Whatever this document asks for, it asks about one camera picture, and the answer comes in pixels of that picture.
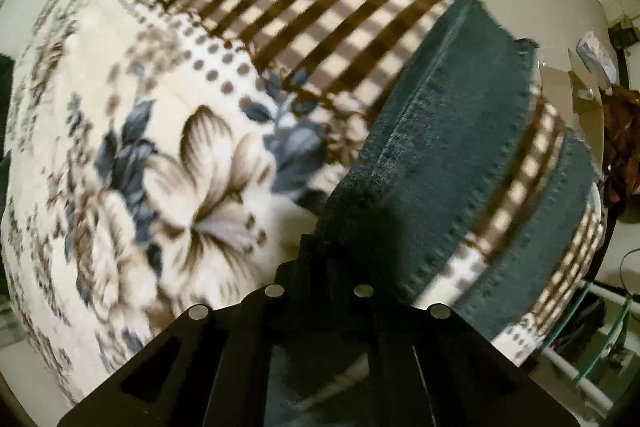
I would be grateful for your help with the brown leather bag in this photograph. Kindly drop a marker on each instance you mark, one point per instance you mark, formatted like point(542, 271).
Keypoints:
point(621, 149)

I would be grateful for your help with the green white metal rack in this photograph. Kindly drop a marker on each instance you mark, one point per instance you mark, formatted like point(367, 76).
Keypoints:
point(595, 345)

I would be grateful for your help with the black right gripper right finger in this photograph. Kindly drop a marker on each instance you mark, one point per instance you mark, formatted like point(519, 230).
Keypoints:
point(397, 393)

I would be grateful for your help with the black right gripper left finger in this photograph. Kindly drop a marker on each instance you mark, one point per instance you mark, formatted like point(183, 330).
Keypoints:
point(270, 363)

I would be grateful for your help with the brown cardboard box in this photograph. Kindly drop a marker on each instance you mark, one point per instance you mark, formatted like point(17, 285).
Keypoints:
point(576, 95)

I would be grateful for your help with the dark blue denim pants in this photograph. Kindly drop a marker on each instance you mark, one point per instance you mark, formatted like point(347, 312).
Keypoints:
point(464, 197)

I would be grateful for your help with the floral checkered fleece blanket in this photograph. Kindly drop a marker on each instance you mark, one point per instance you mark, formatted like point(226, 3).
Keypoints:
point(166, 153)

